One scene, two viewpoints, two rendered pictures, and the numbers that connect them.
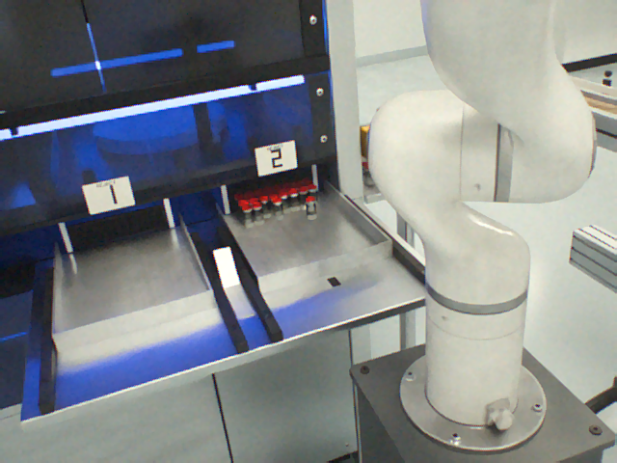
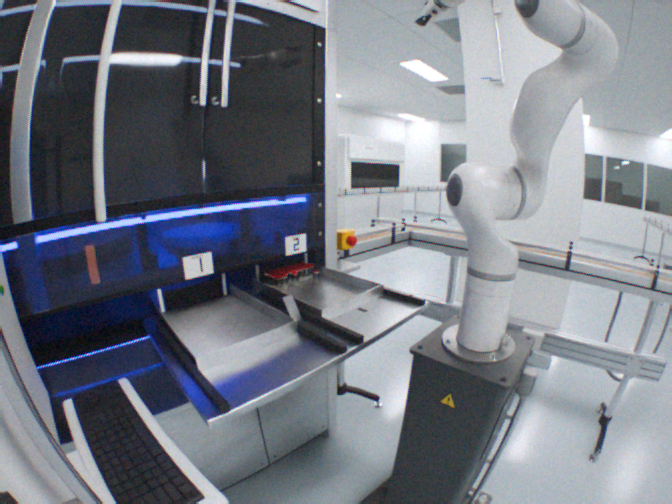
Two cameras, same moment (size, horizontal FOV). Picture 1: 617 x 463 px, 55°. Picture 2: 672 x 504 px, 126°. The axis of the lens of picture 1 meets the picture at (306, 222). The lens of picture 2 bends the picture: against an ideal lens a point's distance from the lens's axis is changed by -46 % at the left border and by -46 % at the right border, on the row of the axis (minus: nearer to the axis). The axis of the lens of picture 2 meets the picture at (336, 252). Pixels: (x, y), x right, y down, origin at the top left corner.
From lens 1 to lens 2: 0.50 m
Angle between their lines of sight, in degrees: 29
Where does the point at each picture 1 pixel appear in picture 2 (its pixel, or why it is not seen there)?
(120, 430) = (201, 435)
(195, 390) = not seen: hidden behind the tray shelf
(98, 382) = (250, 387)
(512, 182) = (525, 203)
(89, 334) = (220, 357)
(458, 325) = (499, 290)
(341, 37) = (331, 175)
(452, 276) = (500, 259)
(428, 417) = (473, 355)
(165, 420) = (227, 427)
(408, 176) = (489, 199)
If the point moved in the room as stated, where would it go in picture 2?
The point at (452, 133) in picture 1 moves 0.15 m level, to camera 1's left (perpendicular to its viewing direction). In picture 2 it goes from (504, 177) to (457, 173)
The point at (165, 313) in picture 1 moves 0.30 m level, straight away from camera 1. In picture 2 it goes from (268, 338) to (213, 299)
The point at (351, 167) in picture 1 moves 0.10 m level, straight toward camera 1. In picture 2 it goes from (332, 252) to (343, 259)
